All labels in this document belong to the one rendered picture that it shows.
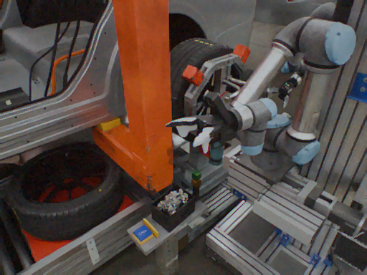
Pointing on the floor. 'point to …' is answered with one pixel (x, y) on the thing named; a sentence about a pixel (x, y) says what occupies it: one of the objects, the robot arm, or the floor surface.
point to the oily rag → (8, 167)
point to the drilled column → (168, 256)
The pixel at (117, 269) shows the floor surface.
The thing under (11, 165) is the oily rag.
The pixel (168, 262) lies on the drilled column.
